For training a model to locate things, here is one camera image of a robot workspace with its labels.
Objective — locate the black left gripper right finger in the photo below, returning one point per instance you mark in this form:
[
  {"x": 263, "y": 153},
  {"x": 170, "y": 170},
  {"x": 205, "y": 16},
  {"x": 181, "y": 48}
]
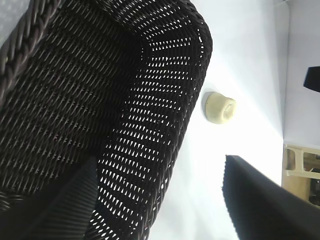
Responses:
[{"x": 270, "y": 215}]

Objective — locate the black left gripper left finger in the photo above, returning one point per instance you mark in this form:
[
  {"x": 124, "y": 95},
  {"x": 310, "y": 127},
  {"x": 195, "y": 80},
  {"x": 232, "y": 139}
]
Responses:
[{"x": 62, "y": 215}]

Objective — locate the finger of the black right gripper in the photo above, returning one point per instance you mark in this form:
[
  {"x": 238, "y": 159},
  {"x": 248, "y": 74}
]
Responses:
[{"x": 313, "y": 80}]

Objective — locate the dark brown wicker basket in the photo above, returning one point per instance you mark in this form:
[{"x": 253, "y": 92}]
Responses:
[{"x": 75, "y": 100}]

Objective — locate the cream coloured frame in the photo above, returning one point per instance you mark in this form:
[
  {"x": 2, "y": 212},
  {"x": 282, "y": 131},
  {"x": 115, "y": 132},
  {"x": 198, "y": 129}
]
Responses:
[{"x": 298, "y": 160}]

